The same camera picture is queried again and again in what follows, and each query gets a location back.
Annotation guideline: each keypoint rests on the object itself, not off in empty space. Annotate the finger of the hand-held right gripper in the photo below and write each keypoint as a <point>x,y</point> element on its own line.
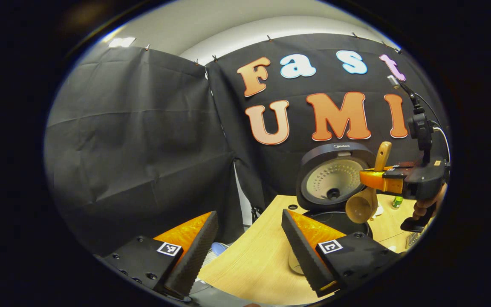
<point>377,179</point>

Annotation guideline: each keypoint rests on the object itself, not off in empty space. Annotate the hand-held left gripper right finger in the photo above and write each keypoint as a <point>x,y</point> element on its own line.
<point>303,256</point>

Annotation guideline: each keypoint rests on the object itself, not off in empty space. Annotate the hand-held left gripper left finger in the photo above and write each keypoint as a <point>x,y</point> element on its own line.
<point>196,256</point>

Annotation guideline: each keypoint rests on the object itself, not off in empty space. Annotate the wooden spoon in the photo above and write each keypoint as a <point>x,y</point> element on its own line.
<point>360,207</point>

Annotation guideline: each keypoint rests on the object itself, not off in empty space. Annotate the dark grey rice cooker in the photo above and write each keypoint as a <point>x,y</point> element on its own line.
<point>326,183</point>

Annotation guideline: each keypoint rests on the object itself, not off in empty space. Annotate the blue round object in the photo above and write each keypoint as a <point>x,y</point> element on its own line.
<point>219,249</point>

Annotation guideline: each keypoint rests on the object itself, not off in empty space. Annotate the green drink bottle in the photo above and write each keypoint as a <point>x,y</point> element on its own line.
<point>397,202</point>

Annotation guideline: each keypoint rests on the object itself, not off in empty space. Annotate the white oval red bean plate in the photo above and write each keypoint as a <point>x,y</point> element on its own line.
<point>379,209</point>

